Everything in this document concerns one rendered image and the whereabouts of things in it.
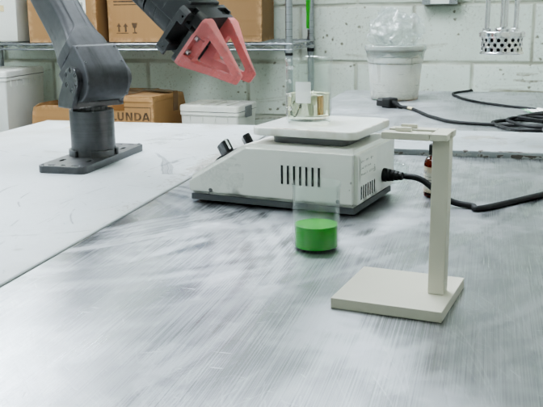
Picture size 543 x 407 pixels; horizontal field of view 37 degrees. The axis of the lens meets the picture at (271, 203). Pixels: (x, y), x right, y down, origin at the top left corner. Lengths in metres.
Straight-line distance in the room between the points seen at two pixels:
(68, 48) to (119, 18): 2.10
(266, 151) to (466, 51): 2.49
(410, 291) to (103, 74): 0.66
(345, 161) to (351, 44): 2.53
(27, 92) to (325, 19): 1.26
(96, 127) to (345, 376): 0.75
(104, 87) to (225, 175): 0.31
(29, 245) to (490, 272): 0.41
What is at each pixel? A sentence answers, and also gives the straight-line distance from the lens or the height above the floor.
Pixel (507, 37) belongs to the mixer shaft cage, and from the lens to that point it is 1.26.
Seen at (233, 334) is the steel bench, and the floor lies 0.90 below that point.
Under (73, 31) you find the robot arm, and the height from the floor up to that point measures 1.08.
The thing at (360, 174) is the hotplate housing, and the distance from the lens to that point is 0.84.
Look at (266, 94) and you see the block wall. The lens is 3.45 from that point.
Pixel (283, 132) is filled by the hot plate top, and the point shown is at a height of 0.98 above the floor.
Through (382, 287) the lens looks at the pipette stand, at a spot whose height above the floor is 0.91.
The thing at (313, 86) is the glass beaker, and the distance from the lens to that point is 0.88.
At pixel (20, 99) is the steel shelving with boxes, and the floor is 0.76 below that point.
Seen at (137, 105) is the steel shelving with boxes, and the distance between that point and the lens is 3.19.
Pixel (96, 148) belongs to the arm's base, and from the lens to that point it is 1.18.
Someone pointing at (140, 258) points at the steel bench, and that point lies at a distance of 0.72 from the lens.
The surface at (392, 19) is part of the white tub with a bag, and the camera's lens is 1.92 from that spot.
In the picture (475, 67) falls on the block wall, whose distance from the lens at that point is 3.32.
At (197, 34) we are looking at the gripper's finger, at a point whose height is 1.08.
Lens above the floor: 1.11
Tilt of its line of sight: 13 degrees down
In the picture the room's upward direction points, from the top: 1 degrees counter-clockwise
